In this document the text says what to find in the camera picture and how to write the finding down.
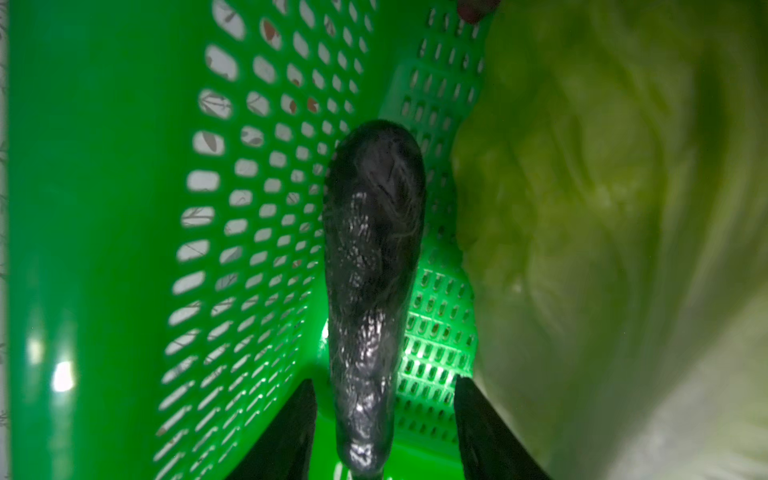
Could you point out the green plastic basket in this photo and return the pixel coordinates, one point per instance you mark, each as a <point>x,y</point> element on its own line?
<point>166,288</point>

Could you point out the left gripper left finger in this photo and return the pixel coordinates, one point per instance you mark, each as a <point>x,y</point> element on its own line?
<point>284,450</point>

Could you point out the napa cabbage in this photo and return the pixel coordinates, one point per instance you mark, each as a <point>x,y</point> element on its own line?
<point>612,214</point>

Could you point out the purple eggplant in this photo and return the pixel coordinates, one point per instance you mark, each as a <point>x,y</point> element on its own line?
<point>473,11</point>

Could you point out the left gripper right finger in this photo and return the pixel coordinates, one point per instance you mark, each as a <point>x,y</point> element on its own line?
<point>488,449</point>

